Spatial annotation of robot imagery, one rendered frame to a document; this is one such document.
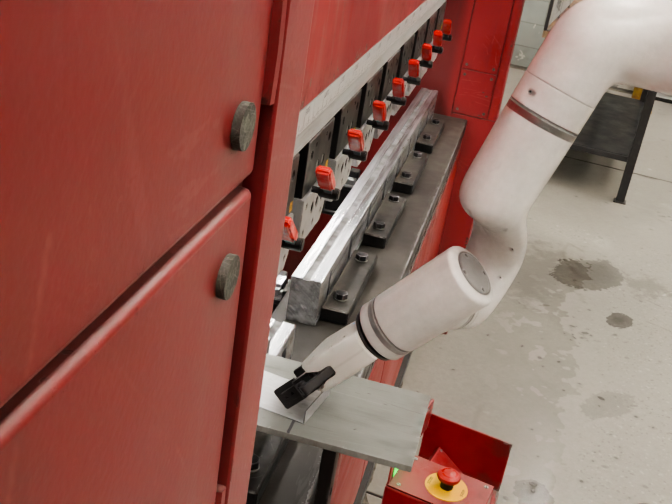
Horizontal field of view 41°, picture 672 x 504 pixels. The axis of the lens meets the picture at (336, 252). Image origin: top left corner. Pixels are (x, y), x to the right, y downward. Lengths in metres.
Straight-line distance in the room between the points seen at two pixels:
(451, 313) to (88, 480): 0.96
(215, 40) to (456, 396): 3.14
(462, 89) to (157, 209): 3.17
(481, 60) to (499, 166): 2.24
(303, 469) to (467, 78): 2.15
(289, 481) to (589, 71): 0.71
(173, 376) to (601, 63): 0.90
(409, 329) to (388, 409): 0.22
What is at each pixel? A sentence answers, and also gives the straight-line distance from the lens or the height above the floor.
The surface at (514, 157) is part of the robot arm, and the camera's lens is 1.06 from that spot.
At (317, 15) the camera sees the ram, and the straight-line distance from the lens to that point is 1.17.
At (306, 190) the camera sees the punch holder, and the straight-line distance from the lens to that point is 1.30.
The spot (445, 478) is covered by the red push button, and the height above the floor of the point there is 0.81.
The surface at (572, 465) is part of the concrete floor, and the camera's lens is 3.12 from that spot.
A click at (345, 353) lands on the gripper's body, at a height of 1.13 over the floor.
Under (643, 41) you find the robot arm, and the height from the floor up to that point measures 1.57.
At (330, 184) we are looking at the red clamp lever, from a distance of 1.27.
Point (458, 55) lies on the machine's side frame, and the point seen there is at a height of 1.09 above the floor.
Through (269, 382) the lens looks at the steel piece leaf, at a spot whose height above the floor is 1.00.
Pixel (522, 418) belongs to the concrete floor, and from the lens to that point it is 3.27.
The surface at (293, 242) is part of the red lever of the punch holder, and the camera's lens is 1.12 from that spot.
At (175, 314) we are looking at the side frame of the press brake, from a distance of 0.18.
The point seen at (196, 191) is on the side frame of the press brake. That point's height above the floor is 1.66.
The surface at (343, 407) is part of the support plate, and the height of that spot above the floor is 1.00.
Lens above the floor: 1.73
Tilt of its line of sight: 24 degrees down
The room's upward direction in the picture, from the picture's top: 9 degrees clockwise
